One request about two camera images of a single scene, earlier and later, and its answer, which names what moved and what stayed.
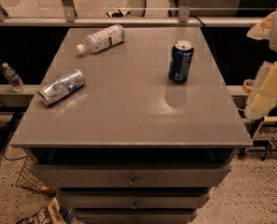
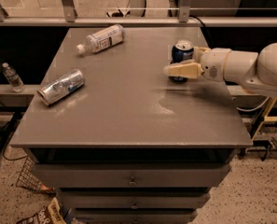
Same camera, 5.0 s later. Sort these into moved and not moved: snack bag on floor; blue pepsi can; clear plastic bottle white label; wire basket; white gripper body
Moved: white gripper body
Not moved: clear plastic bottle white label; wire basket; blue pepsi can; snack bag on floor
